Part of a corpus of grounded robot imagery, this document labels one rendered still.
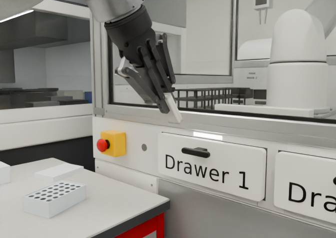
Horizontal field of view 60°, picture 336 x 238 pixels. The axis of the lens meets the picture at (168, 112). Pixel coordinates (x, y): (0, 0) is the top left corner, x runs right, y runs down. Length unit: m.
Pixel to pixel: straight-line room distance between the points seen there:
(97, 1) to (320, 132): 0.44
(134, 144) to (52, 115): 0.55
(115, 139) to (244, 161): 0.40
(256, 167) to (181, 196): 0.24
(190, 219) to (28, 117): 0.78
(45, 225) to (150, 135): 0.34
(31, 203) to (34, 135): 0.58
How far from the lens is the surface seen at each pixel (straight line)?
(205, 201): 0.75
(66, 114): 1.36
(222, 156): 0.67
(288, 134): 0.61
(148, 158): 0.84
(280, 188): 0.63
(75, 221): 0.71
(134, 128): 0.87
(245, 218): 0.71
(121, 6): 0.46
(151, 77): 0.52
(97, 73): 0.99
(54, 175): 0.98
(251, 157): 0.63
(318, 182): 0.60
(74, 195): 0.78
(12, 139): 1.28
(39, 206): 0.75
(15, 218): 0.77
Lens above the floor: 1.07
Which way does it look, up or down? 6 degrees down
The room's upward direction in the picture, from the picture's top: straight up
